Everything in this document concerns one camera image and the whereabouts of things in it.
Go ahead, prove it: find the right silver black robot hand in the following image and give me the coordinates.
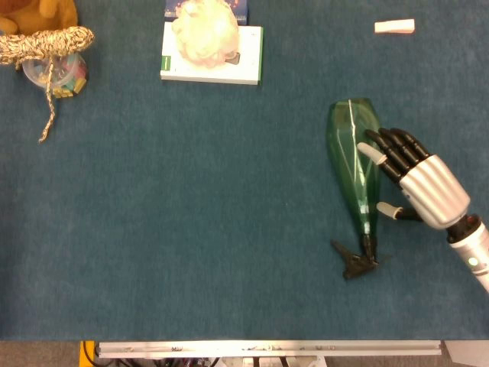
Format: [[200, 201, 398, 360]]
[[357, 127, 471, 230]]

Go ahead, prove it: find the green spray bottle black trigger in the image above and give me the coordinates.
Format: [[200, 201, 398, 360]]
[[325, 97, 391, 281]]

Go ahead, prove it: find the white pink wedge eraser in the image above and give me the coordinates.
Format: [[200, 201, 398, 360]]
[[374, 18, 416, 36]]

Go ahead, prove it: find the grey base panel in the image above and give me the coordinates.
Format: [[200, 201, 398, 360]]
[[445, 339, 489, 364]]

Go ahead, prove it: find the white box with green edge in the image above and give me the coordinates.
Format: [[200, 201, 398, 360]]
[[160, 21, 264, 86]]

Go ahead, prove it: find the blue felt table cloth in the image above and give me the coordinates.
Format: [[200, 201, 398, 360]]
[[0, 0, 489, 342]]

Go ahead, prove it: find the dark blue small box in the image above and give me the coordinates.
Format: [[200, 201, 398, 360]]
[[164, 0, 249, 27]]

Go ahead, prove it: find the cream mesh bath loofah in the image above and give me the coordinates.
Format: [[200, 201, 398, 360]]
[[170, 0, 241, 70]]

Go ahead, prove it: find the clear jar of coloured clips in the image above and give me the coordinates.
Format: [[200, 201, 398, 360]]
[[21, 52, 89, 99]]

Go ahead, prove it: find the beige brown twine bundle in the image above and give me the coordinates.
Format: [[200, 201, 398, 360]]
[[0, 25, 96, 145]]

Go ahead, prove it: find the brown plush toy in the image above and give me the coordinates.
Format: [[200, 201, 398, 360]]
[[0, 0, 79, 34]]

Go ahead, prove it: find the aluminium profile rail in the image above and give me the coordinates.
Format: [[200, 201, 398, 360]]
[[95, 339, 446, 359]]

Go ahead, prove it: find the yellow frame post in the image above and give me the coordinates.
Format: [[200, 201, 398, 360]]
[[79, 339, 96, 367]]

